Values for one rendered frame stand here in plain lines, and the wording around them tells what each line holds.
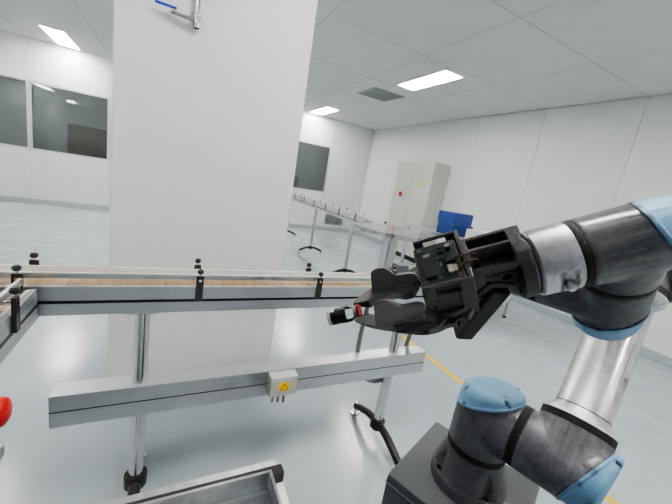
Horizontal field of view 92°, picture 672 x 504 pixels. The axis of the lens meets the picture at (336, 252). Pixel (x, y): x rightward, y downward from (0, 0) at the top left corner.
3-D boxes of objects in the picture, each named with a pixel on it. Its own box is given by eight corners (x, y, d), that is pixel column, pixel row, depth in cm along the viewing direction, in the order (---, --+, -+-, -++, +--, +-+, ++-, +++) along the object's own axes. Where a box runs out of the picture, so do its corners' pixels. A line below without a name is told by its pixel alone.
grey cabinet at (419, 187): (412, 263, 677) (434, 162, 635) (380, 248, 781) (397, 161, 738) (428, 263, 697) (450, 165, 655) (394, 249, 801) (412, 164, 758)
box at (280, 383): (268, 398, 135) (271, 379, 133) (265, 390, 140) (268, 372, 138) (296, 394, 141) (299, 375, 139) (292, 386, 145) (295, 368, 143)
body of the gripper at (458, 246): (406, 241, 40) (512, 211, 36) (420, 281, 46) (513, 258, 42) (417, 293, 34) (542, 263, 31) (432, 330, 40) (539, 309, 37)
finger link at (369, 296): (342, 267, 44) (411, 253, 40) (357, 291, 48) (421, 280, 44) (341, 286, 42) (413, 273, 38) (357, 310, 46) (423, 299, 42)
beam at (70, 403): (48, 429, 107) (47, 397, 104) (55, 412, 114) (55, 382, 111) (422, 371, 181) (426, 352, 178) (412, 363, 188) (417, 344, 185)
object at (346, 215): (372, 228, 443) (374, 216, 440) (362, 227, 436) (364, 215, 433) (289, 197, 754) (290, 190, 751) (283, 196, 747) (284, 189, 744)
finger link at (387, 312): (341, 299, 40) (414, 276, 38) (357, 322, 44) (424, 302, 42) (344, 321, 38) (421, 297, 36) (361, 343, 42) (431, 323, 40)
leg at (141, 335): (120, 499, 123) (126, 311, 107) (123, 479, 131) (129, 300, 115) (147, 492, 127) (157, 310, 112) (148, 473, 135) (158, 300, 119)
